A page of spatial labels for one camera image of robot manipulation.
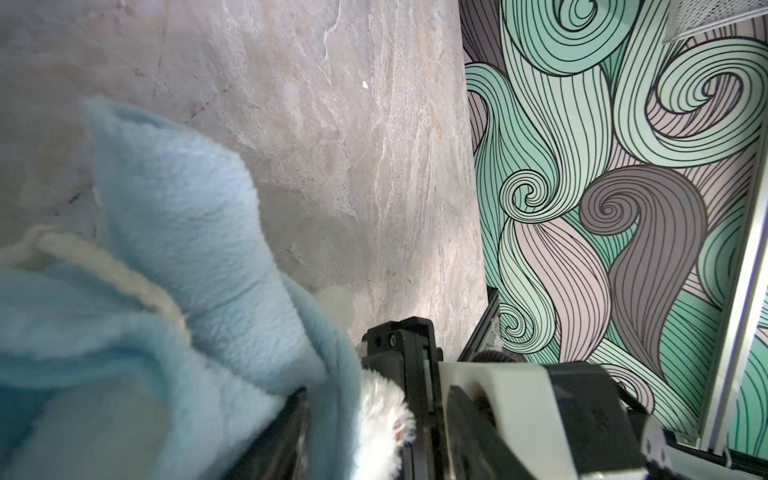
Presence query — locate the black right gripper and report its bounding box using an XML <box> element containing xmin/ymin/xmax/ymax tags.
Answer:
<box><xmin>362</xmin><ymin>317</ymin><xmax>444</xmax><ymax>480</ymax></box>

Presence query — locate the aluminium rail right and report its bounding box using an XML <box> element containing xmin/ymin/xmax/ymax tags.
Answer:
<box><xmin>699</xmin><ymin>131</ymin><xmax>767</xmax><ymax>455</ymax></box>

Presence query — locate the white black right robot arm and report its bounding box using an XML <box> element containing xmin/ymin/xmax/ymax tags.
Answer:
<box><xmin>362</xmin><ymin>312</ymin><xmax>767</xmax><ymax>479</ymax></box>

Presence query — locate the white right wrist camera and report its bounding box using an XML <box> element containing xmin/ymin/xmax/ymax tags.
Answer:
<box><xmin>439</xmin><ymin>362</ymin><xmax>648</xmax><ymax>479</ymax></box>

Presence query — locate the light blue fleece hoodie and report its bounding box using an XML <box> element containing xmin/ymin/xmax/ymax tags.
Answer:
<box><xmin>1</xmin><ymin>98</ymin><xmax>366</xmax><ymax>479</ymax></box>

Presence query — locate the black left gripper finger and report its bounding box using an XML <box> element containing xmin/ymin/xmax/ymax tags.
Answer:
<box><xmin>224</xmin><ymin>388</ymin><xmax>309</xmax><ymax>480</ymax></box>

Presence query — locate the white plush teddy bear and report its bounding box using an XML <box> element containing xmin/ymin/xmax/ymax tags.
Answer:
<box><xmin>293</xmin><ymin>286</ymin><xmax>416</xmax><ymax>479</ymax></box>

